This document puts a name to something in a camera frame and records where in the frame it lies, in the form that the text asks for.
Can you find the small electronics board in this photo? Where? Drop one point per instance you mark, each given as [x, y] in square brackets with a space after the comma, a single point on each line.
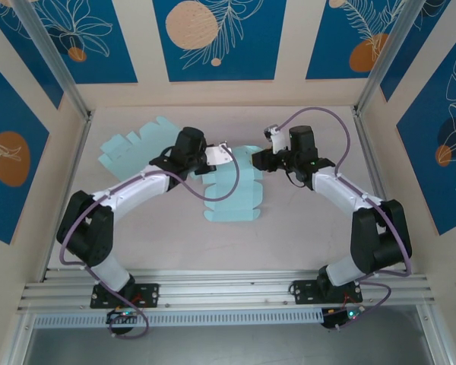
[121, 315]
[346, 317]

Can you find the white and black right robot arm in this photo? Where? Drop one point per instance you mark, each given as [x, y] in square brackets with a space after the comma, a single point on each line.
[342, 190]

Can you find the aluminium frame post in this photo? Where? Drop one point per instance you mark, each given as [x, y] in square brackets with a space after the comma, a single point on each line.
[387, 53]
[57, 64]

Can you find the light blue paper box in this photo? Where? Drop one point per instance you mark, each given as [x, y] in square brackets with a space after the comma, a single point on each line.
[249, 190]
[137, 152]

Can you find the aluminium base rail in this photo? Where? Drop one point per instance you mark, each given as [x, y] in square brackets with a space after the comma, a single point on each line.
[228, 289]

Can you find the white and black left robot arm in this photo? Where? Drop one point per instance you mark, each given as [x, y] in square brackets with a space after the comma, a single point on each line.
[133, 188]

